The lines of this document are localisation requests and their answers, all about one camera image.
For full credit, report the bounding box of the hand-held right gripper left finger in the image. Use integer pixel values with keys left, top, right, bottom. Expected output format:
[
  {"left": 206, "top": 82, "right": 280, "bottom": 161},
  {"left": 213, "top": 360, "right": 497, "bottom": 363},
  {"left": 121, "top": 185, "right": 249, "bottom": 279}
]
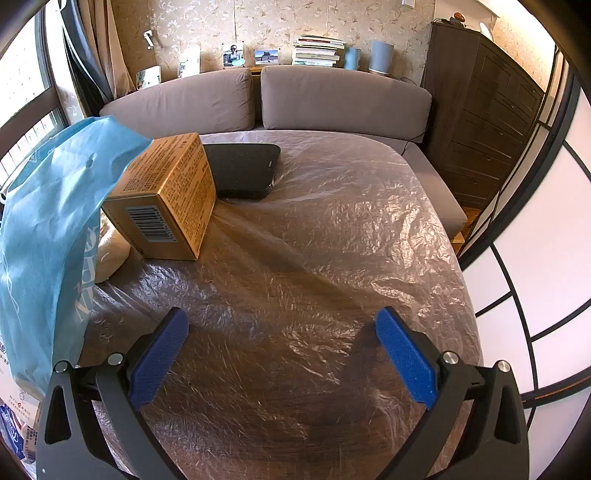
[{"left": 36, "top": 307, "right": 190, "bottom": 480}]

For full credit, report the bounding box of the large grey cylinder speaker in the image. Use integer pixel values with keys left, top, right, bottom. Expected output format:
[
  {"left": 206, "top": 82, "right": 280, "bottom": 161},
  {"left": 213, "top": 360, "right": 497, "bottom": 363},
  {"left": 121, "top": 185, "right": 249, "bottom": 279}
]
[{"left": 368, "top": 40, "right": 395, "bottom": 77}]

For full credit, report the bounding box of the dark wooden cabinet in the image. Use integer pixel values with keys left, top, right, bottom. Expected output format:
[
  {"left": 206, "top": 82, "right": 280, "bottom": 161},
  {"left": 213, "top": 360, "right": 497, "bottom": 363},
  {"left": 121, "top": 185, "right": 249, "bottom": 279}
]
[{"left": 420, "top": 21, "right": 548, "bottom": 210}]

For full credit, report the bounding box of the rounded photo frame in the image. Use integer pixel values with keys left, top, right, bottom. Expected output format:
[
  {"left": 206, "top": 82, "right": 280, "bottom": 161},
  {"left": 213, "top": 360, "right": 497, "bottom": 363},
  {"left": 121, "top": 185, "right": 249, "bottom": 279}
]
[{"left": 136, "top": 65, "right": 162, "bottom": 89}]

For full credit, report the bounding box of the blue non-woven bag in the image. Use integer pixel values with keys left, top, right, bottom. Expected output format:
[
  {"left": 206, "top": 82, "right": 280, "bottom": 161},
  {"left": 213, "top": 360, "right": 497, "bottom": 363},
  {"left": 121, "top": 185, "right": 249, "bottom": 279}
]
[{"left": 0, "top": 115, "right": 153, "bottom": 402}]

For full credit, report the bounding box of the framed portrait photo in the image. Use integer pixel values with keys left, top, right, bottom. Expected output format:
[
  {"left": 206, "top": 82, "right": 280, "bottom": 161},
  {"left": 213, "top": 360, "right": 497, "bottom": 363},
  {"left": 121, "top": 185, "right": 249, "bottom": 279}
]
[{"left": 222, "top": 44, "right": 246, "bottom": 69}]

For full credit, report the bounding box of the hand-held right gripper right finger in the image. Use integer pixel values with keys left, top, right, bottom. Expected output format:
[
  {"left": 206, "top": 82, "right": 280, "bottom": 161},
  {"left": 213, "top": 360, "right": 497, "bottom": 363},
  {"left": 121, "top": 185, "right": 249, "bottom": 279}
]
[{"left": 375, "top": 307, "right": 531, "bottom": 480}]

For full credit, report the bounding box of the tall photo card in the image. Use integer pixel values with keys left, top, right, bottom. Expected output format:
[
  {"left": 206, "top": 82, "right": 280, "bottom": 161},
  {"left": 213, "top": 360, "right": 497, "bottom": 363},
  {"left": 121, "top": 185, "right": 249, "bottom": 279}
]
[{"left": 179, "top": 48, "right": 201, "bottom": 77}]

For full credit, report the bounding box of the grey sofa back cushion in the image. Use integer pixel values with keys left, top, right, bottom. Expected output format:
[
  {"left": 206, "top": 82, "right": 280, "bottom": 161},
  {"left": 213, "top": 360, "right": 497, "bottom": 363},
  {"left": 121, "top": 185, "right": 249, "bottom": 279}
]
[
  {"left": 99, "top": 69, "right": 256, "bottom": 139},
  {"left": 260, "top": 65, "right": 432, "bottom": 144}
]

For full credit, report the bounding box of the brown cardboard box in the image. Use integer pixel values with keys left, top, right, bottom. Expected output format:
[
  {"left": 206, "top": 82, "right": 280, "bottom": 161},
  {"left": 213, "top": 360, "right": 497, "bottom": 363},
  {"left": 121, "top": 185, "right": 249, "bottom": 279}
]
[{"left": 100, "top": 133, "right": 218, "bottom": 261}]

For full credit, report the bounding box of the beige curtain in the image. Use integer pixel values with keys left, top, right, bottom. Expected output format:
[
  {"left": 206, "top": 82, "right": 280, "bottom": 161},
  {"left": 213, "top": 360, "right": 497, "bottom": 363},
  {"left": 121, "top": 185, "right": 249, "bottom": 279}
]
[{"left": 85, "top": 0, "right": 134, "bottom": 100}]

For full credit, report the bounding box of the grey sofa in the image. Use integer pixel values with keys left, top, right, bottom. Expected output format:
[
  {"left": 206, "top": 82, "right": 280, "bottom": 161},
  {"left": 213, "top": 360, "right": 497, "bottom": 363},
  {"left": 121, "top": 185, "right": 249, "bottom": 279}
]
[{"left": 99, "top": 65, "right": 467, "bottom": 241}]

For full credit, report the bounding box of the dark curtain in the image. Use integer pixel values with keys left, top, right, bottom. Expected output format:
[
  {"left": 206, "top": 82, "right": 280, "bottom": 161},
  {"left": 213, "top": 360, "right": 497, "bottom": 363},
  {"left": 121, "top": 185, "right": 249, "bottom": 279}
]
[{"left": 60, "top": 0, "right": 114, "bottom": 118}]

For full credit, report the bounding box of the white paneled sliding door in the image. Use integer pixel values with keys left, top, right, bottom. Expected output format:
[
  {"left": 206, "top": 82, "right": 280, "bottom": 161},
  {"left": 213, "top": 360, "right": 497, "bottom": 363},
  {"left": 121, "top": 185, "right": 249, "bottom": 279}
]
[{"left": 455, "top": 41, "right": 591, "bottom": 480}]

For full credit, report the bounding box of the stack of books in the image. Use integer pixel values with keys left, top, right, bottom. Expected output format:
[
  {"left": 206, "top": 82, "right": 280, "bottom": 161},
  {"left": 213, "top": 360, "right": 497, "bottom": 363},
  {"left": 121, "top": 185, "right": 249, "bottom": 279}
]
[{"left": 291, "top": 34, "right": 347, "bottom": 69}]

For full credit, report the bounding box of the clear plastic table sheet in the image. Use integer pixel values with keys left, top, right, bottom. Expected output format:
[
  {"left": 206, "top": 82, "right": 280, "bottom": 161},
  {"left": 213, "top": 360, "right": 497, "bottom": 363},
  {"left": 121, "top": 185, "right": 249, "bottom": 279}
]
[{"left": 78, "top": 131, "right": 483, "bottom": 480}]

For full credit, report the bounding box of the window with black frame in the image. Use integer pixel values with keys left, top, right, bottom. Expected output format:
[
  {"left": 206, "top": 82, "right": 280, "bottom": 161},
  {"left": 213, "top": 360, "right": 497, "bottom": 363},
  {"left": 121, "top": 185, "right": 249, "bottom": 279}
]
[{"left": 0, "top": 9, "right": 70, "bottom": 195}]

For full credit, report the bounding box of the black flat pad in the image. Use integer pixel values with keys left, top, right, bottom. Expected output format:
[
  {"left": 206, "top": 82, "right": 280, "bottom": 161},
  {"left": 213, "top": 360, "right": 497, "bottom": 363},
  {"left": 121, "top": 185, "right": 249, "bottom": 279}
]
[{"left": 203, "top": 143, "right": 283, "bottom": 200}]

